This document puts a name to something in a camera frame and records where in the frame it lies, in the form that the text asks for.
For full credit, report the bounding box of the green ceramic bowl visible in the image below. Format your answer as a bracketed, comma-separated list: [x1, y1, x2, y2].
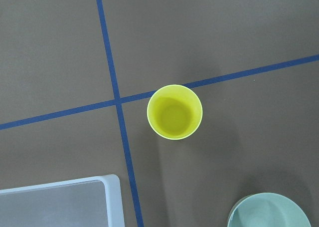
[227, 193, 311, 227]

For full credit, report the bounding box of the translucent plastic storage box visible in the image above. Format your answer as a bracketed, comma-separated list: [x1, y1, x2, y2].
[0, 174, 125, 227]

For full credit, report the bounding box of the yellow plastic cup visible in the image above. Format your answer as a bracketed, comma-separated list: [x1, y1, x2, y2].
[147, 84, 203, 140]

